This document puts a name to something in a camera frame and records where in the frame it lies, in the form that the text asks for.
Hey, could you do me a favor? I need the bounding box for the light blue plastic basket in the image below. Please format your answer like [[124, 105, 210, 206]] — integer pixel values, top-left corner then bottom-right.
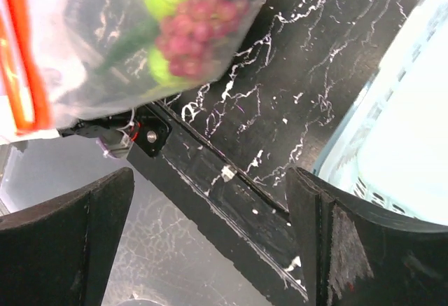
[[314, 0, 447, 225]]

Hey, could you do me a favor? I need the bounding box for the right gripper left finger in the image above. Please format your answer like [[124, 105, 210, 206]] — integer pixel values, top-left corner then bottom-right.
[[1, 167, 134, 305]]

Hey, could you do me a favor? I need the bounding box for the green cucumber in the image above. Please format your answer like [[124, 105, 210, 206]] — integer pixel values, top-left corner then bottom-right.
[[94, 19, 159, 74]]

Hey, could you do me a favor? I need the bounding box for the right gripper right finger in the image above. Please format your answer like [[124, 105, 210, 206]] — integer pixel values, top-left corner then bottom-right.
[[286, 167, 447, 305]]

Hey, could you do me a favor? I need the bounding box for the red grape bunch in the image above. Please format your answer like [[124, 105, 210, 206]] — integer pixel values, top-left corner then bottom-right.
[[154, 0, 249, 82]]

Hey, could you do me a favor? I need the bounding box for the green custard apple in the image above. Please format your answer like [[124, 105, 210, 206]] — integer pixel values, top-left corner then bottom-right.
[[147, 46, 195, 89]]

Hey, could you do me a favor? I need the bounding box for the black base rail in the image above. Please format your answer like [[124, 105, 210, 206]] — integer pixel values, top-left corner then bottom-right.
[[61, 103, 307, 305]]

